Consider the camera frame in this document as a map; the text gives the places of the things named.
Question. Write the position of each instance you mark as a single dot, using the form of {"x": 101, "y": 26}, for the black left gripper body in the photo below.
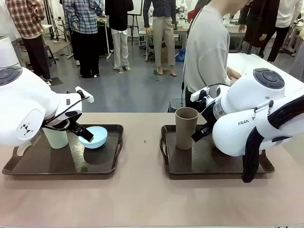
{"x": 71, "y": 114}

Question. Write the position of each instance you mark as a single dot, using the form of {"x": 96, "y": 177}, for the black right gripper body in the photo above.
{"x": 209, "y": 118}

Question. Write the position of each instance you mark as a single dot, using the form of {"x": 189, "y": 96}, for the light blue bowl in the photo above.
{"x": 98, "y": 137}

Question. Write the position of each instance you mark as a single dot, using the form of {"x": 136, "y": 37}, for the brown cup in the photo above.
{"x": 186, "y": 130}

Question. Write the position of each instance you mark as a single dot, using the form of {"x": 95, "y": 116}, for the pale green cup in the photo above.
{"x": 57, "y": 140}

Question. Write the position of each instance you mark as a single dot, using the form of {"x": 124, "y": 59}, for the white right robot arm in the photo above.
{"x": 249, "y": 107}

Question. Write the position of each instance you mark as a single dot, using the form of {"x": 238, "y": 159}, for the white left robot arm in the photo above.
{"x": 23, "y": 107}

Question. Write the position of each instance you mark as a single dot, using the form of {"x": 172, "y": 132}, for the dark brown tray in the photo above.
{"x": 59, "y": 164}
{"x": 202, "y": 164}

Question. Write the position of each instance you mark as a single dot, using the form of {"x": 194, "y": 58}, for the person's left hand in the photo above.
{"x": 234, "y": 74}

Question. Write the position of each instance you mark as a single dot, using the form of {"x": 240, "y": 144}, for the person in pale sweatshirt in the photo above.
{"x": 206, "y": 52}

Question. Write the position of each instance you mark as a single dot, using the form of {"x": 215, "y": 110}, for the white side table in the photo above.
{"x": 249, "y": 64}

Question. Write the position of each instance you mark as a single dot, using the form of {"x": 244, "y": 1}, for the blue bag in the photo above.
{"x": 181, "y": 55}

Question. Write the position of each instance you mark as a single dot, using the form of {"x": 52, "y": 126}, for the white air purifier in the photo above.
{"x": 7, "y": 52}

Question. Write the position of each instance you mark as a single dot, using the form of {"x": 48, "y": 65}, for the bystander in blue plaid shirt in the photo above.
{"x": 83, "y": 23}

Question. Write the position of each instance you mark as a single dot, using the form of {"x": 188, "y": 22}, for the bystander in beige trousers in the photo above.
{"x": 164, "y": 31}

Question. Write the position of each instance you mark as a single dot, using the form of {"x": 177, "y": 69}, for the bystander in dark clothes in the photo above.
{"x": 259, "y": 28}

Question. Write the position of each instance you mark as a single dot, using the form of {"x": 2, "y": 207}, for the bystander in red plaid shirt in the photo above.
{"x": 26, "y": 19}

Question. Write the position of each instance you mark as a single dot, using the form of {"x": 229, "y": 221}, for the bystander in black top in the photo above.
{"x": 120, "y": 14}

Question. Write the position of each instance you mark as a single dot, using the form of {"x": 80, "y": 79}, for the whiteboard easel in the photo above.
{"x": 136, "y": 7}

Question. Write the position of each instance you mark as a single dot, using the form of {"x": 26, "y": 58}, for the bystander in white shirt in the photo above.
{"x": 288, "y": 12}

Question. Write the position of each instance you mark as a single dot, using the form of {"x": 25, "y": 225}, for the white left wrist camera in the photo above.
{"x": 84, "y": 95}

